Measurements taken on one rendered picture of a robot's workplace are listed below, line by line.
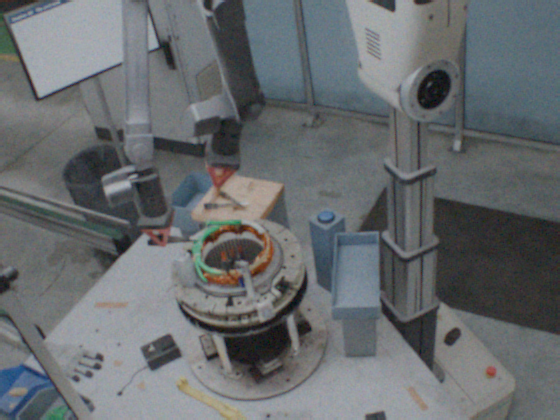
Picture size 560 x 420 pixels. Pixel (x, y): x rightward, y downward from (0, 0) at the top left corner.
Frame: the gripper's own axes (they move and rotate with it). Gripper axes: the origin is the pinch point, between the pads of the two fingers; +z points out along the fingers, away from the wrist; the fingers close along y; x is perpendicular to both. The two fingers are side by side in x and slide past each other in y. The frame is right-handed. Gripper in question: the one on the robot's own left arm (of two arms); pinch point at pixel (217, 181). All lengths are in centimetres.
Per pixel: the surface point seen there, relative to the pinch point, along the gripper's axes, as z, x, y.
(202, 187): 37, 2, -42
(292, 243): 18.0, 20.9, -1.3
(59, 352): 70, -38, 0
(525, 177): 85, 192, -135
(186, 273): 20.9, -4.4, 8.2
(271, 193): 23.8, 19.3, -26.1
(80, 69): 29, -44, -93
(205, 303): 24.0, 0.2, 14.1
